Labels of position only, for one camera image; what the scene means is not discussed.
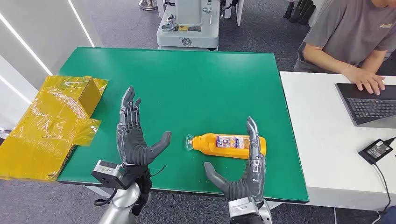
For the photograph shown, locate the white table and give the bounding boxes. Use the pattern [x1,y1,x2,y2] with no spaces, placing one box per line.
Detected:
[280,71,396,212]

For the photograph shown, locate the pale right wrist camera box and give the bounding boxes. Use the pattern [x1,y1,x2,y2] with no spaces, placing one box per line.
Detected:
[228,197,263,224]

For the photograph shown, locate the dark blue object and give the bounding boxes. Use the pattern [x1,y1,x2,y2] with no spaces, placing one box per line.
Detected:
[379,205,396,224]

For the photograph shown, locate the white upright panel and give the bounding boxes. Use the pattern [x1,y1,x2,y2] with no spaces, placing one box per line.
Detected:
[223,0,245,27]

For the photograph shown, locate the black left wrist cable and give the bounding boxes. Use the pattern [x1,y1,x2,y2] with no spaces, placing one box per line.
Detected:
[93,188,119,207]

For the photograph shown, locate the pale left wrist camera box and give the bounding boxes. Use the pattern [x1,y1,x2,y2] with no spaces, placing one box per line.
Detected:
[91,160,129,190]

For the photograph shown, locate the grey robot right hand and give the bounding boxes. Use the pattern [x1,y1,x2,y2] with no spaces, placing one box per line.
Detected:
[203,116,267,202]

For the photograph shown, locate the yellow taped cardboard box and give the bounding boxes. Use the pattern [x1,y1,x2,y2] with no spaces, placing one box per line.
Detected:
[0,75,109,182]

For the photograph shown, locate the orange plastic bottle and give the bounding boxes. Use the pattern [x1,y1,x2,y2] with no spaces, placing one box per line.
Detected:
[185,133,267,160]

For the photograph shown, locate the person's right hand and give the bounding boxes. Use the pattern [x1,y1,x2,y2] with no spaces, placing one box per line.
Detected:
[349,69,386,96]

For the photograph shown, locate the person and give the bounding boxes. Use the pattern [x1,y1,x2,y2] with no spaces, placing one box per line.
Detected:
[294,0,396,96]

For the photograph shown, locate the dark grey laptop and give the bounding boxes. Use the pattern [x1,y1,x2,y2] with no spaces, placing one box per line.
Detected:
[335,83,396,129]

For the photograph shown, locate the green table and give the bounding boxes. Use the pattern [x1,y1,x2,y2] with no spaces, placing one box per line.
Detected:
[57,47,310,204]

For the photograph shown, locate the black power adapter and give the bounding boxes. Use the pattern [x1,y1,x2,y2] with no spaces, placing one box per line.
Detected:
[358,138,394,165]

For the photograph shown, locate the chrome round stand base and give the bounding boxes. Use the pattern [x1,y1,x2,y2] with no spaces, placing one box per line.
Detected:
[138,0,158,11]

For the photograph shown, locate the black chair base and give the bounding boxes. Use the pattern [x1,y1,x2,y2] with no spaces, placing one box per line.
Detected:
[283,0,317,26]

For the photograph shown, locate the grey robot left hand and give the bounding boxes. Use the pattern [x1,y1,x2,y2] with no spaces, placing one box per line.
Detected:
[116,86,172,168]

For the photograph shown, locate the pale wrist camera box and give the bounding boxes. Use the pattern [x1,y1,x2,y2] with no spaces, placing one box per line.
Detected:
[91,160,129,190]
[228,197,263,224]

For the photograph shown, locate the white machine base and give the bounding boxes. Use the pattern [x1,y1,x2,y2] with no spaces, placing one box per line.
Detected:
[156,0,221,52]

